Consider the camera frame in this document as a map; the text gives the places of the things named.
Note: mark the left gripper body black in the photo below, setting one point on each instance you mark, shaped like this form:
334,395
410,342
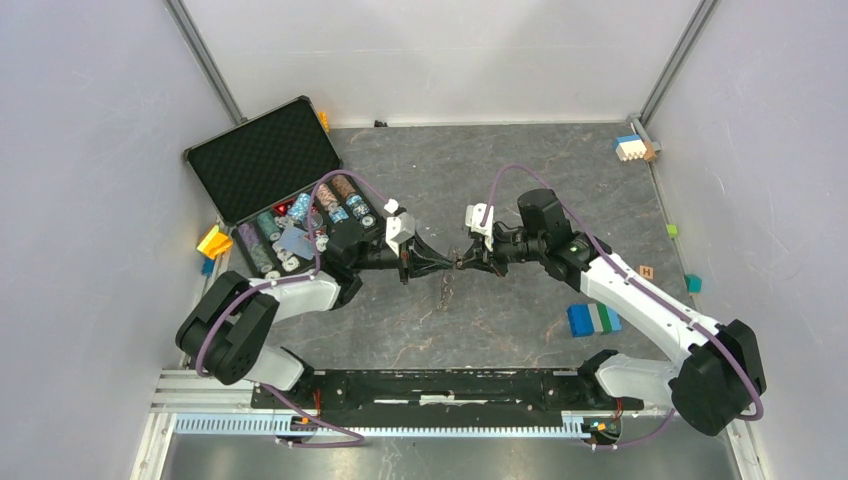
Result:
407,259

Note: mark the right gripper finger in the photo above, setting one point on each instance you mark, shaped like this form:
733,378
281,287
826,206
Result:
495,269
473,257

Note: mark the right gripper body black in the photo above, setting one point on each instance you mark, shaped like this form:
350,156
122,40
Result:
507,252

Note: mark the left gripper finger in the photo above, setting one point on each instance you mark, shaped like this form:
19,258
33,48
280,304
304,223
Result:
424,267
429,253

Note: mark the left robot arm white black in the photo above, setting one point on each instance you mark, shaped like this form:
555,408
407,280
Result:
225,334

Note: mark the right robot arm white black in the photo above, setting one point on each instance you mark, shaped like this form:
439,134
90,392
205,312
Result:
712,373

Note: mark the blue green white block stack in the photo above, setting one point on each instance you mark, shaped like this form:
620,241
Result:
592,319

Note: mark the wooden letter H cube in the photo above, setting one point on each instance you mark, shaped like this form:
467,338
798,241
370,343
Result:
647,272

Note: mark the black poker chip case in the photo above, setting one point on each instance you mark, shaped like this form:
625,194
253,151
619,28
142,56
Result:
277,183

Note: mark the blue white tan block stack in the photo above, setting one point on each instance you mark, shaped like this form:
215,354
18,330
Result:
633,147

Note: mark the orange yellow block behind case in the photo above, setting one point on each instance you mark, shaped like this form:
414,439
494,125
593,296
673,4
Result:
324,121

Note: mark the teal cube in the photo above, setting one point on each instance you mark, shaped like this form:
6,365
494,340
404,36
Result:
693,283

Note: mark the small blue block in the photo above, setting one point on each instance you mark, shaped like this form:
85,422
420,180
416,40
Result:
208,266

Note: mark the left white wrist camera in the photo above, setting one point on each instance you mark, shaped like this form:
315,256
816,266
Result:
400,226

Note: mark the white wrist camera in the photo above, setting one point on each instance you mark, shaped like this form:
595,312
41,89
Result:
479,222
400,226

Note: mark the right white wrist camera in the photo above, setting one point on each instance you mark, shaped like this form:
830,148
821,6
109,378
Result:
479,222

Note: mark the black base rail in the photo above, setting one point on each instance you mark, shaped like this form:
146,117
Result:
442,398

